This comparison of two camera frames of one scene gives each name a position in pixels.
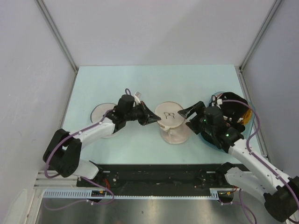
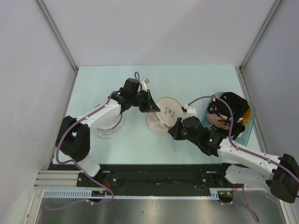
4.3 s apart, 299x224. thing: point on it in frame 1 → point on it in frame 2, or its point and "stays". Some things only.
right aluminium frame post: (266, 22) stays
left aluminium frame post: (43, 7) stays
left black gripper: (151, 116) → (149, 102)
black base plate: (159, 177) stays
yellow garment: (247, 117) stays
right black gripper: (198, 107) → (174, 131)
